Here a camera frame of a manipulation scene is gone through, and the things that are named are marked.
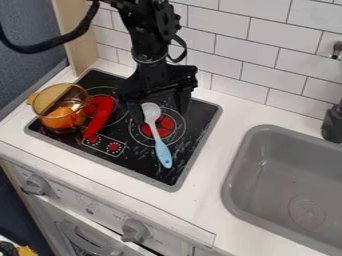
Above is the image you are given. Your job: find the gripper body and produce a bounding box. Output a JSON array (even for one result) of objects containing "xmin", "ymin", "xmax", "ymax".
[{"xmin": 116, "ymin": 58, "xmax": 200, "ymax": 103}]

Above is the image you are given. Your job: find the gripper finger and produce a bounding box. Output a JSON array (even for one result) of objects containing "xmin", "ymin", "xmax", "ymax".
[
  {"xmin": 125, "ymin": 99, "xmax": 147, "ymax": 126},
  {"xmin": 176, "ymin": 89, "xmax": 194, "ymax": 116}
]

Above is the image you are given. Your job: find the blue ladle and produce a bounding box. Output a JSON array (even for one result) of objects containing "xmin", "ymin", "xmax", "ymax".
[{"xmin": 140, "ymin": 102, "xmax": 174, "ymax": 170}]

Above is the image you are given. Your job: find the toy stove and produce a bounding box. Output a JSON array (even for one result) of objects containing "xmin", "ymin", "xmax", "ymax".
[{"xmin": 22, "ymin": 69, "xmax": 224, "ymax": 193}]

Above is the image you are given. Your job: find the red toy pepper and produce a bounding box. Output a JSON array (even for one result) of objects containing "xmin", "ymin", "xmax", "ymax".
[{"xmin": 81, "ymin": 95, "xmax": 118, "ymax": 140}]

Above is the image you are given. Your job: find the orange transparent pot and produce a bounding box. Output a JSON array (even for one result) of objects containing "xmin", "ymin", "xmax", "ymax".
[{"xmin": 25, "ymin": 82, "xmax": 97, "ymax": 134}]

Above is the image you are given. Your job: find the toy sink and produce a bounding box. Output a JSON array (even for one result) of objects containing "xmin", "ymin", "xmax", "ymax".
[{"xmin": 220, "ymin": 124, "xmax": 342, "ymax": 256}]

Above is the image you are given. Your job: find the tap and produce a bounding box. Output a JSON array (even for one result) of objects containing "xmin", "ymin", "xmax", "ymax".
[{"xmin": 319, "ymin": 41, "xmax": 342, "ymax": 144}]

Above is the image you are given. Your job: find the black cable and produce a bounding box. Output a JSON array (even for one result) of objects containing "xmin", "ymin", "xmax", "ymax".
[{"xmin": 0, "ymin": 0, "xmax": 102, "ymax": 55}]

